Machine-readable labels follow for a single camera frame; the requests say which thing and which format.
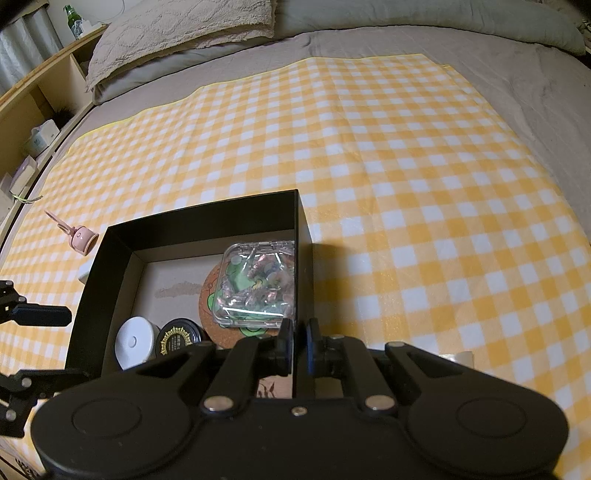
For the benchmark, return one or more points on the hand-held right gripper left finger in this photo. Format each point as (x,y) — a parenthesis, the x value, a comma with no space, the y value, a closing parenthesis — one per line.
(287,344)

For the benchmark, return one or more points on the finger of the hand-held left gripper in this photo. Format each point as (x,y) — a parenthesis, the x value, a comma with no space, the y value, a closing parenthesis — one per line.
(46,381)
(41,314)

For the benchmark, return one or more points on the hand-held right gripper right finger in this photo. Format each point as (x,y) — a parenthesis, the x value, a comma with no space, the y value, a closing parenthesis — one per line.
(311,346)

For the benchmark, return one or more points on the clear plastic box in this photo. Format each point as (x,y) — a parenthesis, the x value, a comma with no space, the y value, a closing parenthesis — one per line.
(258,286)

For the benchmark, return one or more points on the black cardboard box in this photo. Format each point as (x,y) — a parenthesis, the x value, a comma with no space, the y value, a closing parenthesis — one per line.
(111,277)

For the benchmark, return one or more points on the cork coaster green print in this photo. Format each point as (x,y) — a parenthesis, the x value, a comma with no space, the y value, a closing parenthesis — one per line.
(213,276)

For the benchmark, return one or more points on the black round tin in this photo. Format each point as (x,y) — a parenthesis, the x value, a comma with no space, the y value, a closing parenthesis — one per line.
(178,339)

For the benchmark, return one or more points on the small pink gadget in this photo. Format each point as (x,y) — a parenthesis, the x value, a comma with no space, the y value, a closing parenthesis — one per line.
(82,239)

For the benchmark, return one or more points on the white pink book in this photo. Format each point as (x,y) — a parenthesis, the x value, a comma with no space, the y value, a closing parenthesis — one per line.
(23,175)

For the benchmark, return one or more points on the white tissue box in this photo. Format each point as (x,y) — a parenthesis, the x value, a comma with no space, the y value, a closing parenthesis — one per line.
(41,136)

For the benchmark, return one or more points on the yellow checkered cloth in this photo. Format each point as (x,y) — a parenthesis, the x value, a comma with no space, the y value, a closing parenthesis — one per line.
(369,161)

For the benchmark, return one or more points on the dark bristly brush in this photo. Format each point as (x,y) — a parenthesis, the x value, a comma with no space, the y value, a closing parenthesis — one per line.
(64,115)

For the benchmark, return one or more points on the light wood bedside shelf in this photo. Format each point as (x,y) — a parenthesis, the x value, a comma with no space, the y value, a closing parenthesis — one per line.
(27,101)

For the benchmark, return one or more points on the grey curtain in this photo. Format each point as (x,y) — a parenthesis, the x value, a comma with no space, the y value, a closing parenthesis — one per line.
(23,46)

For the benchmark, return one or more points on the green glass bottle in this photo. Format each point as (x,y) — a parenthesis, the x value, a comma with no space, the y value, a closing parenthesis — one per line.
(70,18)

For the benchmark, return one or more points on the beige textured pillow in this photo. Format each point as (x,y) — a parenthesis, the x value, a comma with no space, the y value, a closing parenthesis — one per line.
(184,27)

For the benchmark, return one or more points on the grey bed sheet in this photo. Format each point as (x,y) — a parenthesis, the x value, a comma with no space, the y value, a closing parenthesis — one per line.
(531,92)

